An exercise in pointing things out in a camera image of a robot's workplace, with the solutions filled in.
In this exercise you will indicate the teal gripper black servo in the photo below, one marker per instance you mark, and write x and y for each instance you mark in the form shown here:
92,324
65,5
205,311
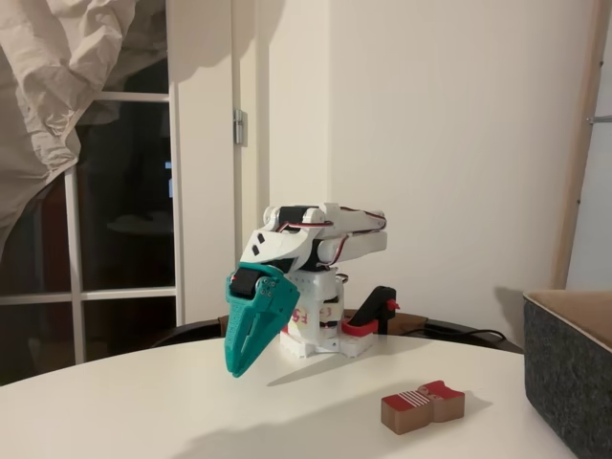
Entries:
282,300

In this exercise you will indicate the wooden block red striped top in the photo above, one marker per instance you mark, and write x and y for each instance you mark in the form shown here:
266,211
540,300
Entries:
421,406

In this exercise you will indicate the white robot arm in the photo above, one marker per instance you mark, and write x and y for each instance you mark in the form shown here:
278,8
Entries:
354,239

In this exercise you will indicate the dark grey felt basket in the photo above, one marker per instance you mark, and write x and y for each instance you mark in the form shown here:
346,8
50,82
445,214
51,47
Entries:
564,363

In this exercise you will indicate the black clamp red pad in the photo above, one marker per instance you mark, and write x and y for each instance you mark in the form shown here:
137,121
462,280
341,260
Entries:
375,303

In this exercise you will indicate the white glazed door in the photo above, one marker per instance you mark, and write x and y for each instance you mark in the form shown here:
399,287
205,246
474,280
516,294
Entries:
176,215

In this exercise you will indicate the metal door hinge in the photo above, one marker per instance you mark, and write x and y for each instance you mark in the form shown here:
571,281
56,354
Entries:
240,125

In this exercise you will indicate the beige crumpled curtain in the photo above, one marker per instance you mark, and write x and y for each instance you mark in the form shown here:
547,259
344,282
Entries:
38,72

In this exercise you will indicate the metal shelf pin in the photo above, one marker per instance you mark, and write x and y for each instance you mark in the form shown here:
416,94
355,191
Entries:
600,119

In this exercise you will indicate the light wooden frame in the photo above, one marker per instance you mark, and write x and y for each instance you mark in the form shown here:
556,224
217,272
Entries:
581,143

